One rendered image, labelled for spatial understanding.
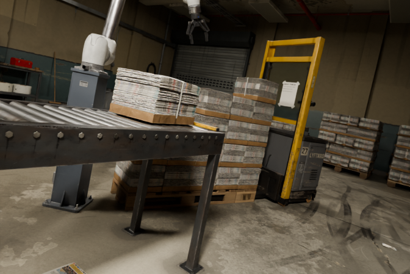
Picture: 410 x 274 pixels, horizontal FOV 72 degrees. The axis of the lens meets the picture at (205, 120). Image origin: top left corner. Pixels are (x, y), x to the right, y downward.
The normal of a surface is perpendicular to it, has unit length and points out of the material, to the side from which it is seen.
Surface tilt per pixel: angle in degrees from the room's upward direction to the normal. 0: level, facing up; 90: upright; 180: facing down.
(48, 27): 90
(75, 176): 90
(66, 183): 90
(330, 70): 90
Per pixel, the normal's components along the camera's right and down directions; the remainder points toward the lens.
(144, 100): -0.47, -0.04
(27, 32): 0.80, 0.20
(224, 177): 0.56, 0.16
